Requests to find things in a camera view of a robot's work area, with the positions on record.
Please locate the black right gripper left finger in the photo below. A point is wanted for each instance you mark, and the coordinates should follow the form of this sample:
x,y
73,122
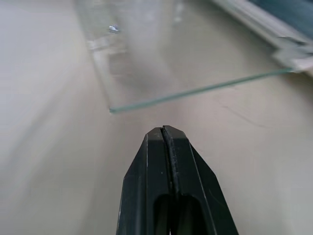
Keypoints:
x,y
149,176

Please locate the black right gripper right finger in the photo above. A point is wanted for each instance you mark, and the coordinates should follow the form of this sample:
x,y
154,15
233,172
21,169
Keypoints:
x,y
195,181

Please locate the white window frame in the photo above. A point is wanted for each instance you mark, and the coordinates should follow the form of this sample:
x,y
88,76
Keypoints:
x,y
271,27

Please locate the clear glass plate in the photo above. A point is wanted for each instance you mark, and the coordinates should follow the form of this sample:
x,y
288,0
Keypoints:
x,y
156,61

